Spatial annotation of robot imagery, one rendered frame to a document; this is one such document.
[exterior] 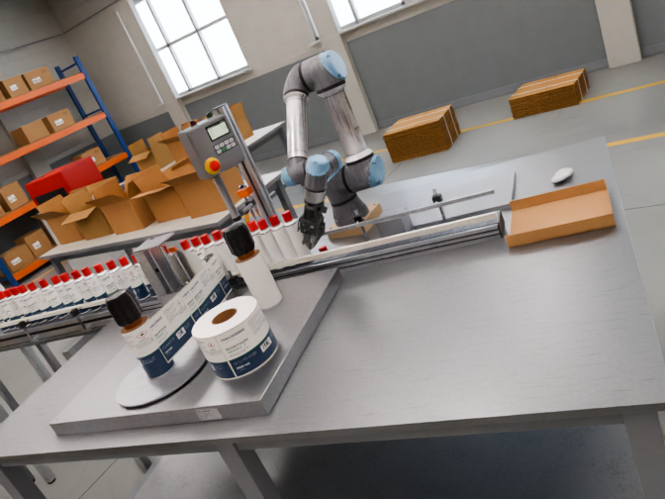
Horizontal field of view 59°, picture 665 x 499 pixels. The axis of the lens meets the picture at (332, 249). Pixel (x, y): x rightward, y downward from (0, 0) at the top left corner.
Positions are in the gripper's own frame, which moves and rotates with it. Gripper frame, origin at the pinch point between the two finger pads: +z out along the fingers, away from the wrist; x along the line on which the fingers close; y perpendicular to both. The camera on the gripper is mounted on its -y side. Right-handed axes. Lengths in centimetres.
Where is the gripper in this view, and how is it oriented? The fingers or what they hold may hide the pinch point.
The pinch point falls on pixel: (311, 245)
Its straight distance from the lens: 215.8
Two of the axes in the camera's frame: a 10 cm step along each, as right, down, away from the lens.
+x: 9.5, 2.5, -2.0
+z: -1.1, 8.4, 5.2
